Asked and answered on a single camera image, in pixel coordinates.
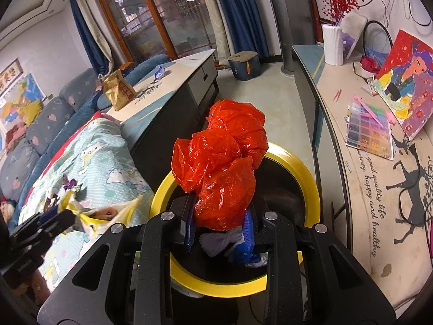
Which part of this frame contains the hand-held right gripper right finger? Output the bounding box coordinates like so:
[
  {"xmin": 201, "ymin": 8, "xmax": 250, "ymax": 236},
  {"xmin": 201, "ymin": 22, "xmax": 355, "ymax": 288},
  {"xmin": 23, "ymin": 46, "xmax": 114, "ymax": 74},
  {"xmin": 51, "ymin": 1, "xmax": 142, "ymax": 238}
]
[{"xmin": 242, "ymin": 203, "xmax": 396, "ymax": 325}]

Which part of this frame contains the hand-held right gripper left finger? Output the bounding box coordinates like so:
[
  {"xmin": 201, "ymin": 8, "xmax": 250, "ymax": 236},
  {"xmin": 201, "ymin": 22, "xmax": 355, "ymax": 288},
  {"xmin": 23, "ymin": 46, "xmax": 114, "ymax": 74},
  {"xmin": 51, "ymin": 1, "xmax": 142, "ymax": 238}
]
[{"xmin": 37, "ymin": 196, "xmax": 204, "ymax": 325}]

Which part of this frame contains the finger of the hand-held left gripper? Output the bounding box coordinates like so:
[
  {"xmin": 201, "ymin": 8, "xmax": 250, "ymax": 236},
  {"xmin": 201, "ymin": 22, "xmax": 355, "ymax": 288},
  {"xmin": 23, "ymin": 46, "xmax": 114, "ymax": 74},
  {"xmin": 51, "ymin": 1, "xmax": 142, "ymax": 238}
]
[
  {"xmin": 34, "ymin": 207, "xmax": 63, "ymax": 226},
  {"xmin": 39, "ymin": 210, "xmax": 80, "ymax": 238}
]

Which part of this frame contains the dark candy wrapper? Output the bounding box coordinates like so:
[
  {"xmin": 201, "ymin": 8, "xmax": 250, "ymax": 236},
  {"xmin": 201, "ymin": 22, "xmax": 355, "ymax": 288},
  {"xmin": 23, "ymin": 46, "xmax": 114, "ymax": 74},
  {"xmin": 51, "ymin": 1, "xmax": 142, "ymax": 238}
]
[{"xmin": 45, "ymin": 191, "xmax": 65, "ymax": 211}]

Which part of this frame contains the blue plastic bag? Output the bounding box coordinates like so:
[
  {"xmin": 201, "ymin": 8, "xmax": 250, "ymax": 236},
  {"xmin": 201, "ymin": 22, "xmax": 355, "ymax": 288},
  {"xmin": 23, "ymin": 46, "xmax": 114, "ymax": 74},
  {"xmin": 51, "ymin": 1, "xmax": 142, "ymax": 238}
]
[{"xmin": 230, "ymin": 230, "xmax": 268, "ymax": 268}]

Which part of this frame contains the short white foam net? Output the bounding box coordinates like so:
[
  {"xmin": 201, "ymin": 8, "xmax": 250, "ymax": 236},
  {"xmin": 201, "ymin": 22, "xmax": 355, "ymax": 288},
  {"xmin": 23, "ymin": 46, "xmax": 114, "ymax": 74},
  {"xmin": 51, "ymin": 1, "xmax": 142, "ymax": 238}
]
[{"xmin": 199, "ymin": 228, "xmax": 244, "ymax": 258}]

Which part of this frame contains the yellow white plastic packet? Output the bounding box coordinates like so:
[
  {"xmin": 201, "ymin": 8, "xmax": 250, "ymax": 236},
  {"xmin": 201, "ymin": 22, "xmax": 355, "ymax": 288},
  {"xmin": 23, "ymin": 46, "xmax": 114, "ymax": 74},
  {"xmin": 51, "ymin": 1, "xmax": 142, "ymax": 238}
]
[{"xmin": 59, "ymin": 190, "xmax": 144, "ymax": 241}]

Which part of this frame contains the purple candy wrapper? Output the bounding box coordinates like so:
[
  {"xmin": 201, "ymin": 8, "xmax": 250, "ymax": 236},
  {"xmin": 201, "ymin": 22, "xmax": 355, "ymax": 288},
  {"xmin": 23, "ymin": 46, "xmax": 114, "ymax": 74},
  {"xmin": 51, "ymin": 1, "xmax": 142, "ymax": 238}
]
[{"xmin": 65, "ymin": 176, "xmax": 83, "ymax": 192}]

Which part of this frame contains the red plastic bag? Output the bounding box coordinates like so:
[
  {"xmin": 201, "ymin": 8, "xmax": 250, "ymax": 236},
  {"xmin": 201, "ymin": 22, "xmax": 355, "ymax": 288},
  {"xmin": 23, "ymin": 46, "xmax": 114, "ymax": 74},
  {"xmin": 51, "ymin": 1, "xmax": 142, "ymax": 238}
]
[{"xmin": 171, "ymin": 99, "xmax": 269, "ymax": 232}]

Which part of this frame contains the yellow rim waste bin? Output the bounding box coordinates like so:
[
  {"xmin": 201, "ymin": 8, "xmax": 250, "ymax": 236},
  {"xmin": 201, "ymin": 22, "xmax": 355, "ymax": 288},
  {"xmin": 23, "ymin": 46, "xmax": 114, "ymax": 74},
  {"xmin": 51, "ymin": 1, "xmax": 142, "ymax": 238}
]
[{"xmin": 149, "ymin": 142, "xmax": 320, "ymax": 298}]

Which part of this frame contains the person's left hand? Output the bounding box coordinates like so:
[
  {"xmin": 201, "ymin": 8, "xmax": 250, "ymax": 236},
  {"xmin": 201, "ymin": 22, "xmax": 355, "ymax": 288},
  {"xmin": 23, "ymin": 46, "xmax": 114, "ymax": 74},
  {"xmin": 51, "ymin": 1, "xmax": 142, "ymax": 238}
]
[{"xmin": 25, "ymin": 272, "xmax": 51, "ymax": 300}]

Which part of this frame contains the cartoon cat printed blanket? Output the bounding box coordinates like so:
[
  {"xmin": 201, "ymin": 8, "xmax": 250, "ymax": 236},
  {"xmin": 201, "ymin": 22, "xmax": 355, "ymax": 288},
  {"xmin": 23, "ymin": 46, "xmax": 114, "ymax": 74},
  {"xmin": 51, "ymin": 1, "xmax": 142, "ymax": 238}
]
[{"xmin": 18, "ymin": 118, "xmax": 159, "ymax": 292}]

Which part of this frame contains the blue grey sofa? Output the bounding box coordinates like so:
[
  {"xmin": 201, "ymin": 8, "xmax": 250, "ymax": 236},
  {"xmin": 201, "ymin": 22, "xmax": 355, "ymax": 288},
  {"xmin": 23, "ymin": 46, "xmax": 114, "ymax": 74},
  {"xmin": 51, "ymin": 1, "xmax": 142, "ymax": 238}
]
[{"xmin": 0, "ymin": 53, "xmax": 171, "ymax": 224}]

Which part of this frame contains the pile of clothes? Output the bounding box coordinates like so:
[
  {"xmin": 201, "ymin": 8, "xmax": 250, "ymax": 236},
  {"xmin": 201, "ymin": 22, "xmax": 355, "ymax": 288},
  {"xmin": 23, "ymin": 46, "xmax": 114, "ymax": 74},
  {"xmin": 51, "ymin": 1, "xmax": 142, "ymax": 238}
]
[{"xmin": 5, "ymin": 123, "xmax": 29, "ymax": 146}]

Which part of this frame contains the yellow pillow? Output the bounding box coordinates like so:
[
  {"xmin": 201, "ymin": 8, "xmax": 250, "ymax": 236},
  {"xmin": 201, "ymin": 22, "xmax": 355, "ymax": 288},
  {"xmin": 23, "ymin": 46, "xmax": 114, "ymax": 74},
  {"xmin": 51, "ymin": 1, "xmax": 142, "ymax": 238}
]
[{"xmin": 20, "ymin": 103, "xmax": 43, "ymax": 124}]

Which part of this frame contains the country map poster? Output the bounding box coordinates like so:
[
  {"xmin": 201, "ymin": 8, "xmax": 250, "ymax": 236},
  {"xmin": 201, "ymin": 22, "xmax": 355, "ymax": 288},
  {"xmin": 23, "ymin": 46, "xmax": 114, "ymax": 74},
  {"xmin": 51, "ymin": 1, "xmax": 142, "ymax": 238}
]
[{"xmin": 0, "ymin": 73, "xmax": 46, "ymax": 126}]

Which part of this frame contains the television stand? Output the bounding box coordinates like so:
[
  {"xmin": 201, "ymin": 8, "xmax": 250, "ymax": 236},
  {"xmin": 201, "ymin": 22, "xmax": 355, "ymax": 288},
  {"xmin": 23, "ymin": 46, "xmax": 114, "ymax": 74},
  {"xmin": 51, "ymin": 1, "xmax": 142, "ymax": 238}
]
[{"xmin": 291, "ymin": 44, "xmax": 433, "ymax": 308}]

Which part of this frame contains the golden paper bag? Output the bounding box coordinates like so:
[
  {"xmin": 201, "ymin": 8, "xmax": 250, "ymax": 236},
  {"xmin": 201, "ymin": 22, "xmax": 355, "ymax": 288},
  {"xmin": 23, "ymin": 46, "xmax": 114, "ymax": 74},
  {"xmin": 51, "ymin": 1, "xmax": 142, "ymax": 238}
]
[{"xmin": 101, "ymin": 69, "xmax": 137, "ymax": 112}]

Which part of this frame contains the framed calligraphy poster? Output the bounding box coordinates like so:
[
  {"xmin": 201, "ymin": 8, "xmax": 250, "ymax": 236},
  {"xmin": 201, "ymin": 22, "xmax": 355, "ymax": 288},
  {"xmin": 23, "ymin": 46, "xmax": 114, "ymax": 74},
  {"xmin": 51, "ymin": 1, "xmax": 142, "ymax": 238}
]
[{"xmin": 0, "ymin": 57, "xmax": 22, "ymax": 92}]

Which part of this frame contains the coffee table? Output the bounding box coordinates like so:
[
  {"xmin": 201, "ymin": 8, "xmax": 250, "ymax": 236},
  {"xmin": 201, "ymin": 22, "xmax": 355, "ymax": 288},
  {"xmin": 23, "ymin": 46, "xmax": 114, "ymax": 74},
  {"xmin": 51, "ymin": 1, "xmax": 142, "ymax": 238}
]
[{"xmin": 105, "ymin": 49, "xmax": 220, "ymax": 163}]

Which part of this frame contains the colourful bead organizer box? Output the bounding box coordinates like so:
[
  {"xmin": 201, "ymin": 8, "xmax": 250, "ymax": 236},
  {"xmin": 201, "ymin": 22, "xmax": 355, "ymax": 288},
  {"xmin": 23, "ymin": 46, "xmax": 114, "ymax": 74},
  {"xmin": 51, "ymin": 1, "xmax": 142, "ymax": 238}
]
[{"xmin": 345, "ymin": 103, "xmax": 395, "ymax": 161}]

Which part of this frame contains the blue storage box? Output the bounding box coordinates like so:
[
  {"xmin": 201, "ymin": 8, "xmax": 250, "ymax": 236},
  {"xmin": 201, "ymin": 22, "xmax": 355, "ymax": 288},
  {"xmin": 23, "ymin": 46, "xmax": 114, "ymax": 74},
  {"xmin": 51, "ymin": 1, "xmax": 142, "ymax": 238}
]
[{"xmin": 227, "ymin": 51, "xmax": 262, "ymax": 82}]

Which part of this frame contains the beige sheer curtain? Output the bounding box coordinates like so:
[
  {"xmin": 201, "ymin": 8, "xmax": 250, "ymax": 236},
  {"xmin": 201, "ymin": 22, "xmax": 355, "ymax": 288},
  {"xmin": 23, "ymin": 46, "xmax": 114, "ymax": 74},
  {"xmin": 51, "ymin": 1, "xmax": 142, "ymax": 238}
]
[{"xmin": 90, "ymin": 24, "xmax": 114, "ymax": 72}]

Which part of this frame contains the blue curtain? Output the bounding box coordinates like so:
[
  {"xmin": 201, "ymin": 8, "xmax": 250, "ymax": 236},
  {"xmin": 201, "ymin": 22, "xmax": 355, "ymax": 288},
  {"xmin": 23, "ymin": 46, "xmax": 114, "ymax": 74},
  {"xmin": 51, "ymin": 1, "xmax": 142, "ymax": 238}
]
[
  {"xmin": 68, "ymin": 0, "xmax": 109, "ymax": 73},
  {"xmin": 208, "ymin": 0, "xmax": 271, "ymax": 61}
]

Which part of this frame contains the small white box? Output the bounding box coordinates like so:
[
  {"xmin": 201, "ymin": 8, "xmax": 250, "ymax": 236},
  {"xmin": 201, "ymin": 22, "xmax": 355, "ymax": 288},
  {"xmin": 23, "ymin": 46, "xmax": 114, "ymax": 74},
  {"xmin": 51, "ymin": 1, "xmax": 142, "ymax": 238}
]
[{"xmin": 363, "ymin": 74, "xmax": 378, "ymax": 95}]

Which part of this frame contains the white ribbed vase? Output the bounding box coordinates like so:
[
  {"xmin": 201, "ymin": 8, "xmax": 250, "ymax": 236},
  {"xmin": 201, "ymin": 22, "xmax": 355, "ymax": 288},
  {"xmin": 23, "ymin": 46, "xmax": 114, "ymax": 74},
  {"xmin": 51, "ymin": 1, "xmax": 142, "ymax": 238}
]
[{"xmin": 321, "ymin": 24, "xmax": 345, "ymax": 66}]

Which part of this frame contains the red cloth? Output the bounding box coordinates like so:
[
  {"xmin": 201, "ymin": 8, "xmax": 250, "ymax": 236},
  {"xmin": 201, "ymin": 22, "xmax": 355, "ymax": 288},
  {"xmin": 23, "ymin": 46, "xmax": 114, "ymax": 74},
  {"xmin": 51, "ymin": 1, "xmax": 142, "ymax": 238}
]
[{"xmin": 359, "ymin": 56, "xmax": 382, "ymax": 73}]

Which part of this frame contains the grey tower air conditioner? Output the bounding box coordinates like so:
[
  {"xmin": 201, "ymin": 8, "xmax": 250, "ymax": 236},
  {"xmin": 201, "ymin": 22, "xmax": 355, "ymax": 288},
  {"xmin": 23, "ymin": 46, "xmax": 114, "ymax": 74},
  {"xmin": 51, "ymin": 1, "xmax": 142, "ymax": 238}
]
[{"xmin": 262, "ymin": 0, "xmax": 313, "ymax": 77}]

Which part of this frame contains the wooden sliding glass door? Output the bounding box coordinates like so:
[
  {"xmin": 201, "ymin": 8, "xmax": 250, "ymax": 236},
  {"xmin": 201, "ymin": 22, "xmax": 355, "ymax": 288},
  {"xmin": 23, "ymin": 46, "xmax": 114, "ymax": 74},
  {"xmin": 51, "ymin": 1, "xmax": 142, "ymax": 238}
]
[{"xmin": 90, "ymin": 0, "xmax": 231, "ymax": 65}]

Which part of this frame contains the colourful figure painting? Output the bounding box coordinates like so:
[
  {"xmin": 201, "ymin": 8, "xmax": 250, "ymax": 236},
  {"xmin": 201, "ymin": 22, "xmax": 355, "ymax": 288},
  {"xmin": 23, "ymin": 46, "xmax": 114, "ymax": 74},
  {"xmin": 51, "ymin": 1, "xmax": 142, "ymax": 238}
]
[{"xmin": 370, "ymin": 29, "xmax": 433, "ymax": 141}]

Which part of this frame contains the white framed picture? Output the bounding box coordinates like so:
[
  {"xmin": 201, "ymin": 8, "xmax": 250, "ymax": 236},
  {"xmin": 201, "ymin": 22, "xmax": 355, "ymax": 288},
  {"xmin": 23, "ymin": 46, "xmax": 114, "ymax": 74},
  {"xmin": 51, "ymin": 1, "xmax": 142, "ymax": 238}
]
[{"xmin": 340, "ymin": 15, "xmax": 369, "ymax": 62}]

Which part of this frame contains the red berry branch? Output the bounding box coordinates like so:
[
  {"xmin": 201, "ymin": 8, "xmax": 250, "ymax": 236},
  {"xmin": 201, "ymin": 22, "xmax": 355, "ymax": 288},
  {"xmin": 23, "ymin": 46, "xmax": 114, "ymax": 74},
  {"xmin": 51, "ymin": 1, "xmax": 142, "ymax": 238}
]
[{"xmin": 320, "ymin": 0, "xmax": 364, "ymax": 26}]

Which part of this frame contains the black cable loop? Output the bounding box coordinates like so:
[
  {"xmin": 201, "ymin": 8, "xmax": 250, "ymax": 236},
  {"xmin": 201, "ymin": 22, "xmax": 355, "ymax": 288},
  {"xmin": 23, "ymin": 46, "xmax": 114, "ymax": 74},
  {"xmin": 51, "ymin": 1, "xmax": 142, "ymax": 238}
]
[{"xmin": 363, "ymin": 20, "xmax": 390, "ymax": 58}]

